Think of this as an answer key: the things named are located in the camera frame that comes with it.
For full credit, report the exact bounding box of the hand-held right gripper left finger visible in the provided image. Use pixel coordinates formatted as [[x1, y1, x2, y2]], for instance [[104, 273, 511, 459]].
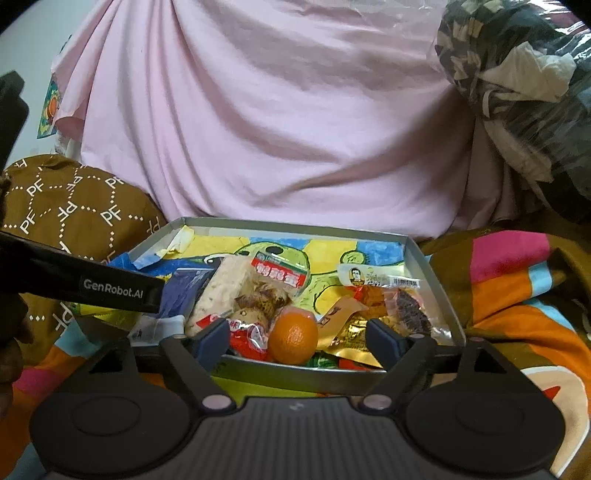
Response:
[[97, 318, 236, 414]]

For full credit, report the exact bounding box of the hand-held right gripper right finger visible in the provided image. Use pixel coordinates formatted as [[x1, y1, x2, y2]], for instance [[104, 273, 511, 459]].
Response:
[[360, 318, 499, 411]]

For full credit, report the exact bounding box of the shiny gold snack packet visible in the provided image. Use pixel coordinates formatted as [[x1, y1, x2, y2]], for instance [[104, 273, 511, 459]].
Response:
[[318, 318, 393, 358]]

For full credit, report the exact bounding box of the dark dried meat packet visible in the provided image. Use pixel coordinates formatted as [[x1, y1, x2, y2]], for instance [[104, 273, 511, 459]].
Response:
[[382, 276, 452, 343]]

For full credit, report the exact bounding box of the orange snack packet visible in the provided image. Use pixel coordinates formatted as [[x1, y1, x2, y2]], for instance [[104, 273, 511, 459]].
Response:
[[355, 285, 393, 319]]

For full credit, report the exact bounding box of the beige nougat bar packet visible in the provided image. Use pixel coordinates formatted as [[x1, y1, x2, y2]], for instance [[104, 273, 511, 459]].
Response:
[[185, 255, 257, 337]]

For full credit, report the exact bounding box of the blue snack packet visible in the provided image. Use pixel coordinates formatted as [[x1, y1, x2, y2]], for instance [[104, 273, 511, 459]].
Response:
[[159, 268, 218, 320]]

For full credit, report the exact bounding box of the mottled brown snack packet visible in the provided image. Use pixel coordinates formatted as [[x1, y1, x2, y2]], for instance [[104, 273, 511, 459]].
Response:
[[235, 281, 293, 321]]

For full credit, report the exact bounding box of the white portrait snack packet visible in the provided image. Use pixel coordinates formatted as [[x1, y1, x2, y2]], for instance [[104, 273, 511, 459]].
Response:
[[336, 263, 385, 288]]

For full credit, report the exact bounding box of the orange mandarin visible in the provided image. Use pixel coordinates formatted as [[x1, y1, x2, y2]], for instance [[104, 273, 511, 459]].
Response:
[[268, 311, 320, 365]]

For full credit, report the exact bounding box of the grey shallow box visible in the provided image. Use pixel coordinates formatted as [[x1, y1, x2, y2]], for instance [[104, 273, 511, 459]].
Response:
[[75, 216, 467, 398]]

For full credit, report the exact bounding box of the red label snack packet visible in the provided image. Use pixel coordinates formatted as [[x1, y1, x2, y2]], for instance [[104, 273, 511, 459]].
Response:
[[250, 251, 311, 296]]

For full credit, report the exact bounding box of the person's left hand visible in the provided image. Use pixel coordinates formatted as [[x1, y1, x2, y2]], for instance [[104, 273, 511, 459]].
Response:
[[0, 293, 34, 384]]

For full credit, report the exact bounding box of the dinosaur crayon drawing sheet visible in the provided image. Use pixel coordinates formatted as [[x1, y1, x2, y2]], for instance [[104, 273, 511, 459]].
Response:
[[111, 226, 411, 324]]

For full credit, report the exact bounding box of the colourful printed blanket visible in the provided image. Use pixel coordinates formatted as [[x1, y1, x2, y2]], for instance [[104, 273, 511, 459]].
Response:
[[0, 226, 591, 480]]

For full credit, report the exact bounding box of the pink cloth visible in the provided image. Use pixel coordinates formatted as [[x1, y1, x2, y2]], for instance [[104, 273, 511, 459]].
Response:
[[51, 0, 504, 241]]

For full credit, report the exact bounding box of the clear plastic bag of clothes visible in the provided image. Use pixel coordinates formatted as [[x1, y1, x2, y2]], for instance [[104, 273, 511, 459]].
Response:
[[434, 0, 591, 222]]

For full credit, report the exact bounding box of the colourful wall poster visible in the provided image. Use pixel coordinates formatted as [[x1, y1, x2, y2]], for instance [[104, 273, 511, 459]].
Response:
[[37, 34, 75, 139]]

